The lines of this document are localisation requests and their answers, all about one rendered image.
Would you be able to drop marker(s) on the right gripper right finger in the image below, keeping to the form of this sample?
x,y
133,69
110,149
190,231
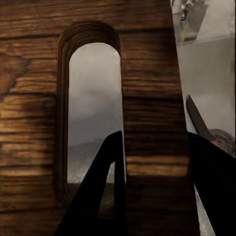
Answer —
x,y
214,175

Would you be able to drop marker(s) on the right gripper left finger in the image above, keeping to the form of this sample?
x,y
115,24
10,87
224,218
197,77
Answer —
x,y
81,217

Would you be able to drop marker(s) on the cutting board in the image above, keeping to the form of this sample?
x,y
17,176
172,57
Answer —
x,y
37,41

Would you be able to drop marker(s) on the drop in sink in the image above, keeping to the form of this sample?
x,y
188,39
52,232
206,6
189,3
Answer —
x,y
208,75

